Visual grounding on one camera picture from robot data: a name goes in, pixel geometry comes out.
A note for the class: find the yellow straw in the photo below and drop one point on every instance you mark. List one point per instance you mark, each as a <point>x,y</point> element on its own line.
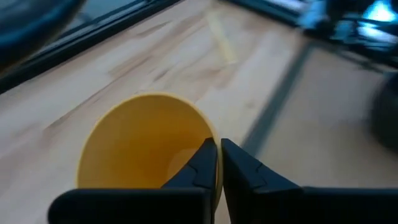
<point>222,40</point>

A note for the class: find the yellow ribbed cup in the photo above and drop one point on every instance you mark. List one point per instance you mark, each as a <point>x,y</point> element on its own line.
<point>140,140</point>

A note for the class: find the dark blue rounded object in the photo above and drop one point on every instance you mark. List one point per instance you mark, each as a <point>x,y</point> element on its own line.
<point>28,28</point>

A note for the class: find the dark grey bowl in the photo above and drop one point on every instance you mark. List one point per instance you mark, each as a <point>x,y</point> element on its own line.
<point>388,115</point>

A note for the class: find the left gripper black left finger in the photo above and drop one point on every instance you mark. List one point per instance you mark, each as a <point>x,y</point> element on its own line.
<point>186,205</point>

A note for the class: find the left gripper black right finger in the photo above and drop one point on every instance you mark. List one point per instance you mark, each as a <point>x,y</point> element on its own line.
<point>264,205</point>

